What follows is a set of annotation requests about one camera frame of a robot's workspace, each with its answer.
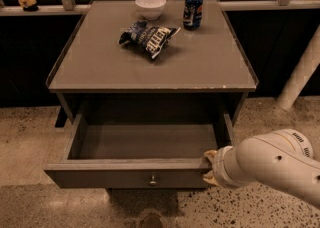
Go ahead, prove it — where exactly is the small yellow black object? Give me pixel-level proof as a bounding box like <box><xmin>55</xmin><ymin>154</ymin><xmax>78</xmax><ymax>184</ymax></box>
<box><xmin>18</xmin><ymin>0</ymin><xmax>38</xmax><ymax>11</ymax></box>

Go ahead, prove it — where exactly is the blue soda can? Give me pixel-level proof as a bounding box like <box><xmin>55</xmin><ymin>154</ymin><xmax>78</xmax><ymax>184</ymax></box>
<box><xmin>183</xmin><ymin>0</ymin><xmax>203</xmax><ymax>30</ymax></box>

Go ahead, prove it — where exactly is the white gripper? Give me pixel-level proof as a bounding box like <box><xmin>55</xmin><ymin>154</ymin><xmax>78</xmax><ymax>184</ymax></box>
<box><xmin>203</xmin><ymin>146</ymin><xmax>252</xmax><ymax>189</ymax></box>

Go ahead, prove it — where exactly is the grey drawer cabinet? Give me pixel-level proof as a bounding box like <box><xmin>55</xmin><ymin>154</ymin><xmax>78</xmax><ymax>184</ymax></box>
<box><xmin>45</xmin><ymin>0</ymin><xmax>260</xmax><ymax>130</ymax></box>

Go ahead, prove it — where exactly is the grey top drawer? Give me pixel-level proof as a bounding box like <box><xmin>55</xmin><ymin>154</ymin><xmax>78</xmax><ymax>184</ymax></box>
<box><xmin>44</xmin><ymin>101</ymin><xmax>233</xmax><ymax>189</ymax></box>

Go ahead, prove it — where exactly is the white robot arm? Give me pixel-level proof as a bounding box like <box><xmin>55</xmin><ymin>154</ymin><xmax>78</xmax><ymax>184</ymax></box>
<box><xmin>203</xmin><ymin>129</ymin><xmax>320</xmax><ymax>208</ymax></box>

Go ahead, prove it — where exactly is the blue kettle chips bag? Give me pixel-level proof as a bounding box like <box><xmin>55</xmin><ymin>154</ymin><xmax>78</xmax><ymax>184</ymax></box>
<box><xmin>118</xmin><ymin>21</ymin><xmax>180</xmax><ymax>60</ymax></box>

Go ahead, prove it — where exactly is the white bowl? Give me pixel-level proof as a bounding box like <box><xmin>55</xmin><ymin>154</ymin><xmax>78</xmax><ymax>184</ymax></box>
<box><xmin>135</xmin><ymin>0</ymin><xmax>166</xmax><ymax>21</ymax></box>

